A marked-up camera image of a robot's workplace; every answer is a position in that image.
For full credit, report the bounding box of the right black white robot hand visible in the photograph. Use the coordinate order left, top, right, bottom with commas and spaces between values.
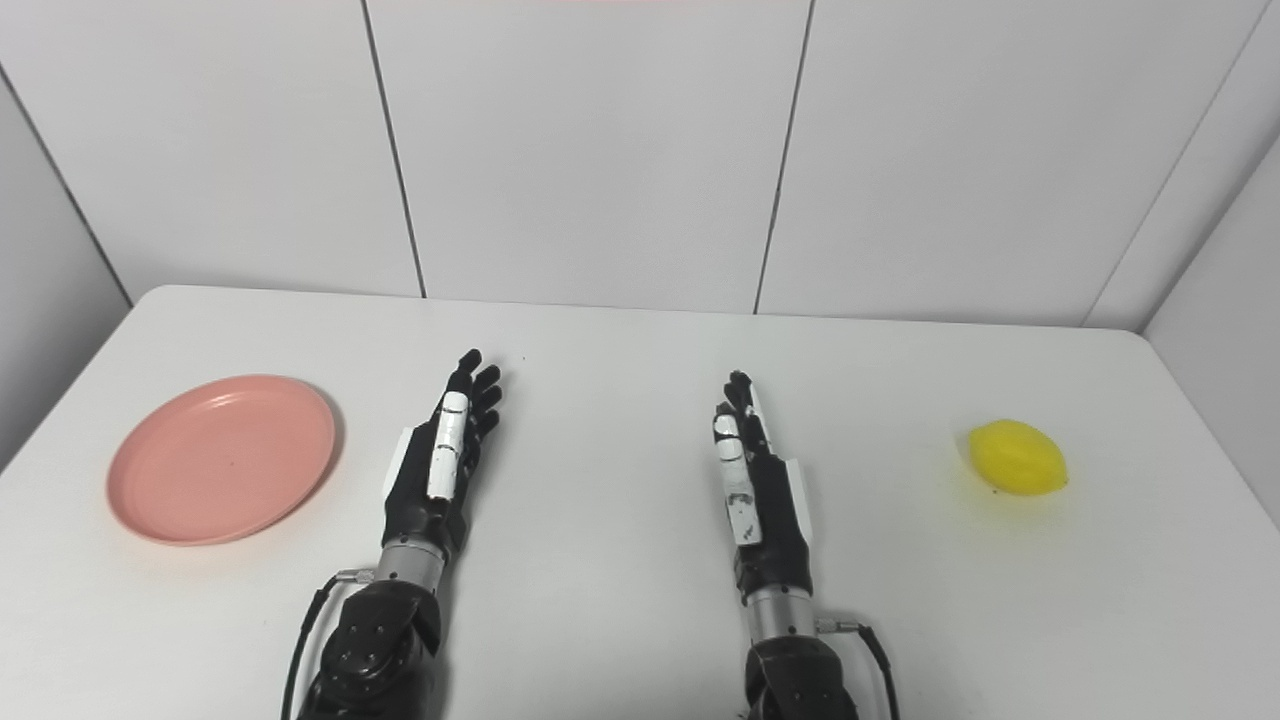
712, 371, 815, 601

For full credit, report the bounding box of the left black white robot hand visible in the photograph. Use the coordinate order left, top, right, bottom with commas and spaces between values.
381, 349, 503, 555

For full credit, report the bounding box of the pink round plate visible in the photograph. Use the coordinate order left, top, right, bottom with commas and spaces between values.
106, 375, 338, 547

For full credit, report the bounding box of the yellow lemon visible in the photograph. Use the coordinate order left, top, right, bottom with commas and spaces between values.
967, 419, 1069, 496

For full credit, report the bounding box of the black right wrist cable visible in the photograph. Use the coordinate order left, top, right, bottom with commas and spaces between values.
816, 618, 901, 720

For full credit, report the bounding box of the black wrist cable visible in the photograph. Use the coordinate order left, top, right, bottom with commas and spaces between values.
816, 618, 901, 720
280, 568, 377, 720

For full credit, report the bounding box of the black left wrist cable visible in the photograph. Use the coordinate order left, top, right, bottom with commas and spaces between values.
280, 568, 377, 720

